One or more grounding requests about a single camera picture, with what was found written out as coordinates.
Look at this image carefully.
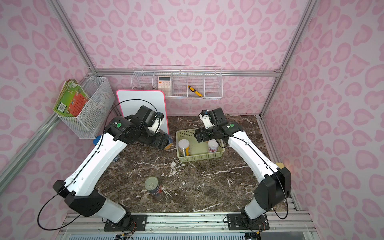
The pink can white lid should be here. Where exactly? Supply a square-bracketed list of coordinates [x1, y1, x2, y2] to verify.
[208, 140, 219, 153]

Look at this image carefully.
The green plastic basket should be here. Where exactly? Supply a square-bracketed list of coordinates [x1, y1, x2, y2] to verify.
[176, 129, 225, 163]

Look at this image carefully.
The yellow can white lid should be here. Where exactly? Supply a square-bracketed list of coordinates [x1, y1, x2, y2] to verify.
[178, 139, 190, 157]

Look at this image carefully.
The blue can silver top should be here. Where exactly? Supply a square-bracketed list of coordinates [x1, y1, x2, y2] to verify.
[164, 135, 173, 151]

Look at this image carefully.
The blue lid pencil tube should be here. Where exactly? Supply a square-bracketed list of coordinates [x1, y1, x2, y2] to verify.
[93, 135, 120, 163]

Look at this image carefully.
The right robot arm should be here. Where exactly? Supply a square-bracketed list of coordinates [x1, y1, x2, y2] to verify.
[194, 122, 292, 220]

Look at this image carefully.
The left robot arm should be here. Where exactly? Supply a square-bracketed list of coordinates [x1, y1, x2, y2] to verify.
[53, 117, 173, 228]

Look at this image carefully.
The dark can silver top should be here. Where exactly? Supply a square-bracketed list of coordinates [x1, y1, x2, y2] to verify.
[144, 177, 163, 196]

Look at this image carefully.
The yellow black utility knife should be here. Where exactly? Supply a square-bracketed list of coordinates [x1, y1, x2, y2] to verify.
[188, 86, 203, 98]

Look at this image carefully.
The pink framed whiteboard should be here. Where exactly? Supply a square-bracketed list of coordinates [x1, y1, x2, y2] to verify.
[116, 90, 169, 133]

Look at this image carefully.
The white orange calculator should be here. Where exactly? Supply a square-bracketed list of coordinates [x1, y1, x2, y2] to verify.
[158, 76, 172, 93]

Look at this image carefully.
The yellow sticky note pad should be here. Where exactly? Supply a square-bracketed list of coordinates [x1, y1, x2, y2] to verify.
[276, 163, 285, 169]

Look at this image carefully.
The green red book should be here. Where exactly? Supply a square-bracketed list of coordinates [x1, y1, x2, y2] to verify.
[53, 79, 90, 117]

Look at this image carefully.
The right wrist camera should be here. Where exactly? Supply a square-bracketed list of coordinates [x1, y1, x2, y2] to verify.
[199, 108, 229, 130]

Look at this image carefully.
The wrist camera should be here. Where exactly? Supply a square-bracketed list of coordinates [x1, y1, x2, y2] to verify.
[131, 106, 164, 134]
[199, 108, 229, 130]

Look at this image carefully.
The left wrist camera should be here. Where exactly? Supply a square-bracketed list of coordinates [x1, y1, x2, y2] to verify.
[131, 106, 164, 134]

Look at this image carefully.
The white wire wall rack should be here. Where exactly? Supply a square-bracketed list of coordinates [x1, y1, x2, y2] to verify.
[131, 65, 223, 100]

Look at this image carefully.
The white mesh wall basket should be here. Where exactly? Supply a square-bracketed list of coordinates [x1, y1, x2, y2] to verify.
[59, 77, 115, 139]

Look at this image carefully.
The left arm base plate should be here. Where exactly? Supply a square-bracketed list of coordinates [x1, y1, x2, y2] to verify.
[104, 215, 148, 232]

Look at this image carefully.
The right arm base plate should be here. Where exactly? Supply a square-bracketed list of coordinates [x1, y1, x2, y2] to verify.
[223, 214, 270, 232]

